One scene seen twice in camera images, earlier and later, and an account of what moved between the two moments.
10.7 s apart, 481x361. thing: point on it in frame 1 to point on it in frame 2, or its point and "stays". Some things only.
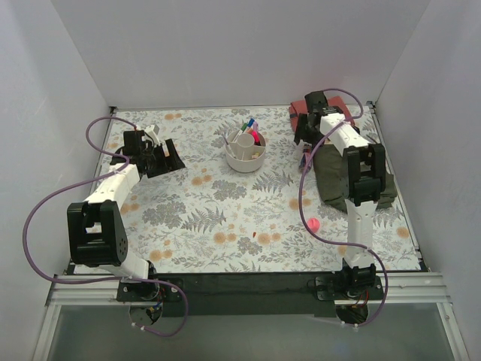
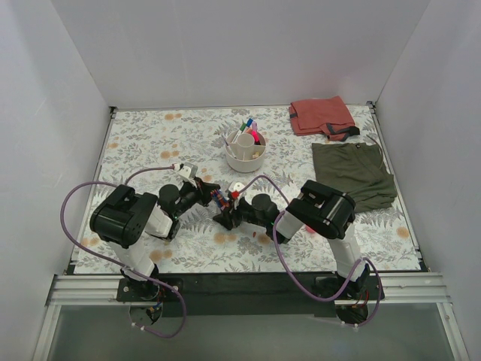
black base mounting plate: (251, 293) stays
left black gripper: (158, 162) to (202, 189)
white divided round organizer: (242, 153) stays
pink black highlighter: (255, 134) stays
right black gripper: (301, 131) to (229, 212)
